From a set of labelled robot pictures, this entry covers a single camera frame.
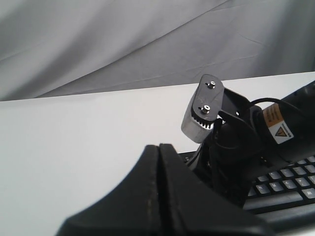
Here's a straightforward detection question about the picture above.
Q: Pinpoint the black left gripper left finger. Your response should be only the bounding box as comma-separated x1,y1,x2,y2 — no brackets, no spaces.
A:
57,146,161,236

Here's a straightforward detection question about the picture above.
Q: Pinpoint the black acer keyboard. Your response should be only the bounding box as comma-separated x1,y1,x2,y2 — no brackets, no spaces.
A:
177,151,315,236

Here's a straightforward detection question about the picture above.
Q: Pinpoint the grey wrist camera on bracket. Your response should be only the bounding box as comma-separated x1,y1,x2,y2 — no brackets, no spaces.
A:
181,74,250,144

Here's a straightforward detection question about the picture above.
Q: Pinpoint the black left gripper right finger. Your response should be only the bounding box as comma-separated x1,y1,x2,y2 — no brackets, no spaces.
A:
159,144,275,236

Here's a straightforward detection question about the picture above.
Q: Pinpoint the grey fabric backdrop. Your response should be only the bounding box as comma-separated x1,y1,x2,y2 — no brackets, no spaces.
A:
0,0,315,101

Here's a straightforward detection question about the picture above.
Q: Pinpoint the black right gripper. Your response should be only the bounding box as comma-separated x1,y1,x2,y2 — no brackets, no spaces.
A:
189,83,315,204

